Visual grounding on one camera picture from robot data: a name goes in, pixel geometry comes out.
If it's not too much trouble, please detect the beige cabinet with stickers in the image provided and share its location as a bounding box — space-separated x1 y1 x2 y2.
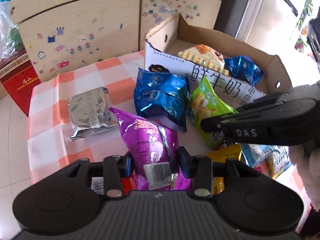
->
9 0 223 82

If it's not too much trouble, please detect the yellow snack pack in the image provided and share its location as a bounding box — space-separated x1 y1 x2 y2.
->
205 144 242 195

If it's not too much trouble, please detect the red snack pack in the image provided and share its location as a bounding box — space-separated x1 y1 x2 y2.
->
121 171 138 196

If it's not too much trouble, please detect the croissant snack pack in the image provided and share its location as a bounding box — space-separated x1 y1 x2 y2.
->
178 44 229 76

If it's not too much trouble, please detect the orange white checkered tablecloth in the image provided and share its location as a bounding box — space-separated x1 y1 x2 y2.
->
26 49 320 230

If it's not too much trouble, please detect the blue foil snack pack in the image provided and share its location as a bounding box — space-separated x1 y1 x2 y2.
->
133 68 190 132
225 56 264 86

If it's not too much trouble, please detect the purple snack pack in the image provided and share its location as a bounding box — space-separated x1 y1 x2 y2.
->
109 107 190 191

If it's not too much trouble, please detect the green snack pack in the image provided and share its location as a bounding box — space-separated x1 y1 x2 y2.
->
188 76 237 150

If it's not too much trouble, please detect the red gift box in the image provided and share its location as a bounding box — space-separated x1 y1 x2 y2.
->
1 48 41 116

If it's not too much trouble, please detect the cardboard milk box tray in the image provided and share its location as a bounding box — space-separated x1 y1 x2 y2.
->
145 14 292 108

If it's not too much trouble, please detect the silver foil snack pack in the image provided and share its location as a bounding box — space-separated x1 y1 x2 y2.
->
68 87 118 140

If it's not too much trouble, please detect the white gloved right hand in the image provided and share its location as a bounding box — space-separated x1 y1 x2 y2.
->
289 145 319 211

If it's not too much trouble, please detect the clear plastic bag with greens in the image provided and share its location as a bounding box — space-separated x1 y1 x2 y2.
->
0 2 24 68

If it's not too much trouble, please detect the white blue America snack pack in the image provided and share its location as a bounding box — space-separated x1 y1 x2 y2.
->
266 146 291 179

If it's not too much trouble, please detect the light blue snack pack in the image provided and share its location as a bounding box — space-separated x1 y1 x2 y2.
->
240 143 276 167

